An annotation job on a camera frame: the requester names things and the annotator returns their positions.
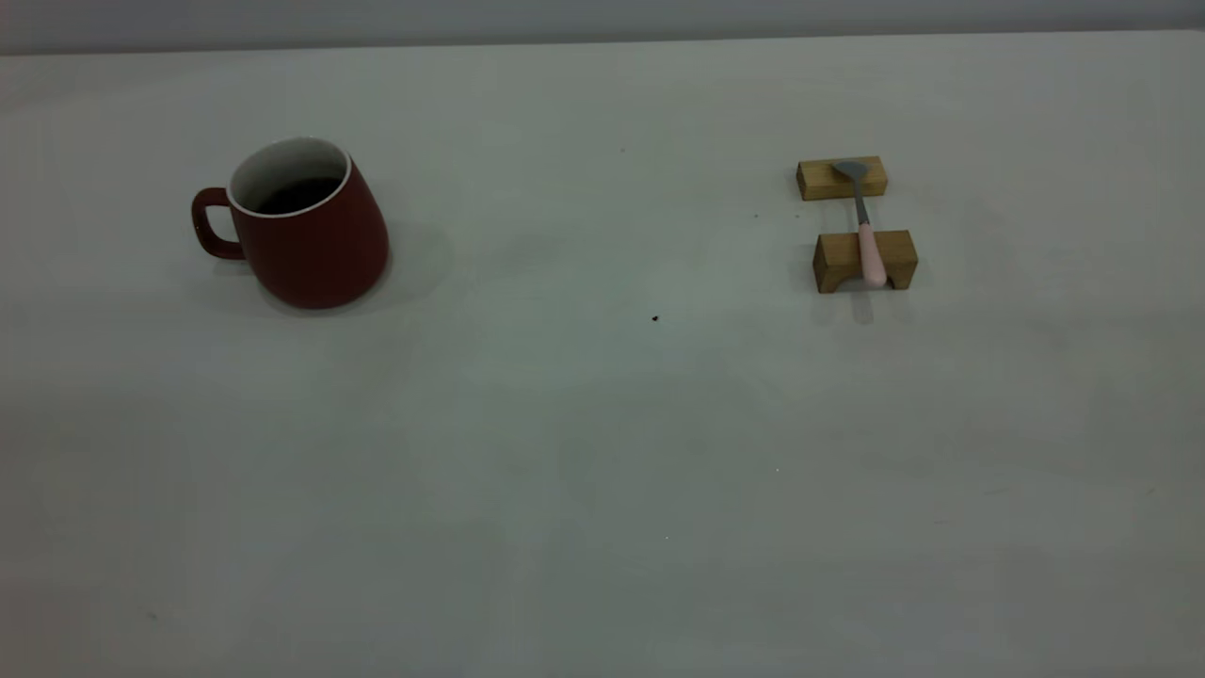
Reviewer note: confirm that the red ceramic mug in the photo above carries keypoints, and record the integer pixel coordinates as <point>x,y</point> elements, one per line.
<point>320,254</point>

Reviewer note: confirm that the dark coffee liquid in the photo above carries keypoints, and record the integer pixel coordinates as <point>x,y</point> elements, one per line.
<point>297,196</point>

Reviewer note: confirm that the arched wooden block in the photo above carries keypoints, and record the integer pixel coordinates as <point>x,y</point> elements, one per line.
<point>838,256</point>

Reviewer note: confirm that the flat wooden block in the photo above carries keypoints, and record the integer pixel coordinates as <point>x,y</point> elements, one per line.
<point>814,181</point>

